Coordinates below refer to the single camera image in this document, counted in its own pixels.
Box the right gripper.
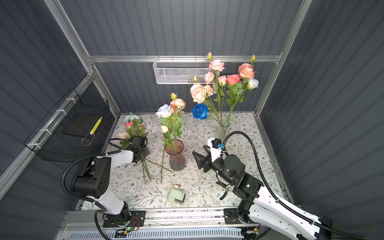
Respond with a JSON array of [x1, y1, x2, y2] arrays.
[[193, 143, 235, 186]]

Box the dark red glass vase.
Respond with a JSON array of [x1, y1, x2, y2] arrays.
[[166, 140, 187, 172]]

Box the pink tulip bud stem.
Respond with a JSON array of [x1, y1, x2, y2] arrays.
[[161, 125, 174, 151]]

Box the clear frosted glass vase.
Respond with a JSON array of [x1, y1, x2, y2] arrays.
[[216, 122, 231, 142]]

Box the small pink rose spray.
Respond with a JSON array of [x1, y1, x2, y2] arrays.
[[170, 93, 186, 153]]

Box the pale blue rose stem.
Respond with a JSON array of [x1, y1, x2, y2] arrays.
[[156, 104, 174, 141]]

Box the cream rose stem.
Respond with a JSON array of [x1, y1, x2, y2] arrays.
[[190, 84, 207, 104]]

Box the cream white flower spray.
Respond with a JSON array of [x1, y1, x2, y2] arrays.
[[190, 72, 223, 124]]

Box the pink rose stem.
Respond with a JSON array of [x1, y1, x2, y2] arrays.
[[218, 76, 227, 87]]

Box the coral red rose stem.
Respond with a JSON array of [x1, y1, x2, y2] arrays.
[[221, 74, 245, 123]]

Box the orange pink peony spray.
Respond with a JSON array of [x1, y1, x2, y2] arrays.
[[224, 53, 257, 127]]

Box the white blue rose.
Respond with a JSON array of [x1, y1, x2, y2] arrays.
[[247, 79, 259, 90]]

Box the pink peony flower spray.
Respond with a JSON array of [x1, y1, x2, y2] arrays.
[[207, 52, 225, 121]]

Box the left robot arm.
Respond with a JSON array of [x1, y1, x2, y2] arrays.
[[70, 147, 150, 228]]

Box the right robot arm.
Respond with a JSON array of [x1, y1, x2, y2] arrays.
[[192, 148, 332, 240]]

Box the flower bunch on table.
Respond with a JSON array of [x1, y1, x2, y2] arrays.
[[115, 113, 171, 181]]

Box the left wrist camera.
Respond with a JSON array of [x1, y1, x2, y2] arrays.
[[130, 136, 147, 148]]

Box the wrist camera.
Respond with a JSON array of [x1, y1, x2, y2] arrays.
[[208, 138, 224, 163], [130, 136, 147, 148]]

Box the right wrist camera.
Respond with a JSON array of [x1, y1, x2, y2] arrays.
[[208, 138, 224, 163]]

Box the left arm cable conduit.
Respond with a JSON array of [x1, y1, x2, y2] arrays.
[[60, 137, 136, 240]]

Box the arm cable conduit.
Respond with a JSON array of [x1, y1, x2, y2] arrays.
[[60, 137, 136, 240], [222, 130, 367, 240]]

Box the black wire wall basket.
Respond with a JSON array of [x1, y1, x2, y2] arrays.
[[24, 90, 115, 163]]

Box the white wire wall basket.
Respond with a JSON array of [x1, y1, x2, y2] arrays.
[[153, 59, 212, 85]]

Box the aluminium front rail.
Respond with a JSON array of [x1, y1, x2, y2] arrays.
[[59, 205, 307, 232]]

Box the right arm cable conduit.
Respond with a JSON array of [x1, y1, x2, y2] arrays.
[[222, 130, 367, 240]]

